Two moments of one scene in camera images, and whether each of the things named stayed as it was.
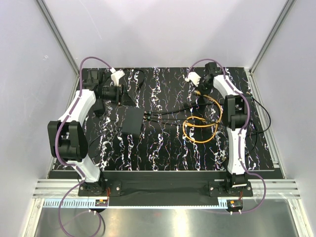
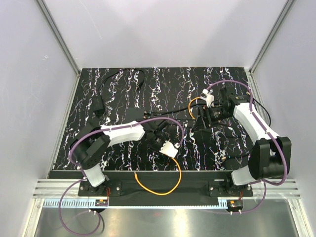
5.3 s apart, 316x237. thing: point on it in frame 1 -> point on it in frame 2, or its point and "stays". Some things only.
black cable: x=218 y=104 stays
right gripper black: x=206 y=92 -> x=203 y=124
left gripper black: x=119 y=95 -> x=158 y=148
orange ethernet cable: x=193 y=125 -> x=159 y=194
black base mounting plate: x=163 y=187 stays
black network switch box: x=132 y=120 stays
